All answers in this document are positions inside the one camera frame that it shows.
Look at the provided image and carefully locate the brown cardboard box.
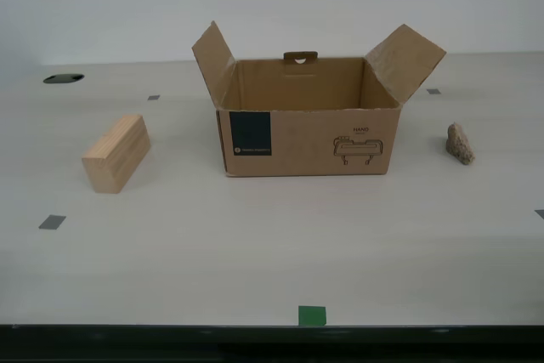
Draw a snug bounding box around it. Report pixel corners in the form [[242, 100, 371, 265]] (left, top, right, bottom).
[[190, 20, 447, 178]]

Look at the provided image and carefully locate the black table cable grommet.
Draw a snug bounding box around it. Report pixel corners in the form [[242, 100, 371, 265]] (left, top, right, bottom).
[[42, 73, 85, 85]]

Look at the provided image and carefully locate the light wooden block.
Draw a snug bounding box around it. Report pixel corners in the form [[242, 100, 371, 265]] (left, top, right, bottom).
[[81, 114, 152, 195]]

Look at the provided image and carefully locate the green tape square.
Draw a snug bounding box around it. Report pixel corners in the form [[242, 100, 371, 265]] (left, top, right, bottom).
[[297, 305, 327, 326]]

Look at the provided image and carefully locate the speckled granite rock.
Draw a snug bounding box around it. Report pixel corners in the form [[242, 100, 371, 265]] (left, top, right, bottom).
[[446, 122, 476, 166]]

